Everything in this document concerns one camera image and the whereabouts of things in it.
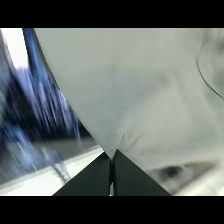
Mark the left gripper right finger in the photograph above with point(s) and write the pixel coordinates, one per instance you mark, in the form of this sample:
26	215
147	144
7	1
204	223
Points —
133	180

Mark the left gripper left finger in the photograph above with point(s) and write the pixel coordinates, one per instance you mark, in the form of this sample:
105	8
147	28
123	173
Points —
90	178

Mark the white garment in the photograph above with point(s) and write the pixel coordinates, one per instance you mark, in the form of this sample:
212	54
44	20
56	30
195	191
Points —
140	90

